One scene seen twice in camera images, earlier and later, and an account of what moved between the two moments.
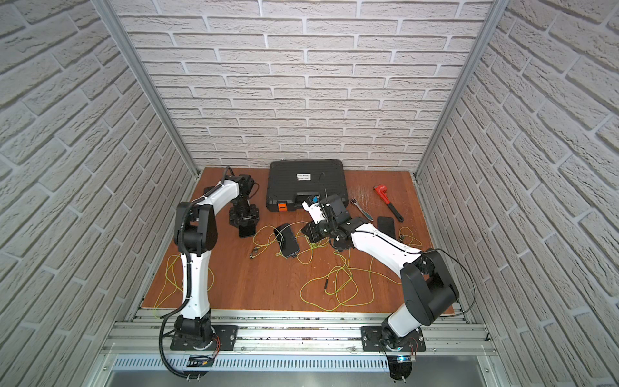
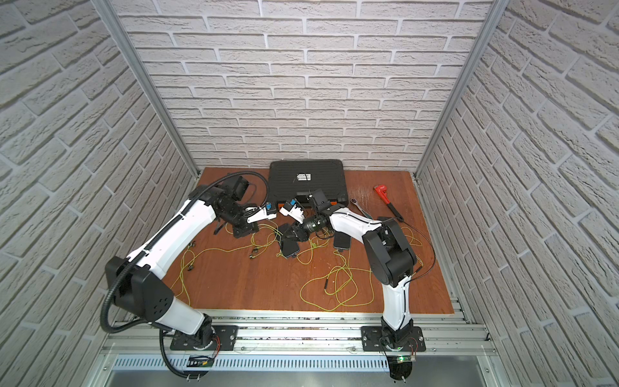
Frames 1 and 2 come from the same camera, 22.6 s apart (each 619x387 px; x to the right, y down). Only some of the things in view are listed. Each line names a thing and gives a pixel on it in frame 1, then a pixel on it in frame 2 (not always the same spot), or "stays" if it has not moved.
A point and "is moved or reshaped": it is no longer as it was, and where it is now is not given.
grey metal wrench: (355, 201) stays
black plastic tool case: (291, 181) stays
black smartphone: (247, 230) is moved or reshaped
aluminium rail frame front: (299, 333) stays
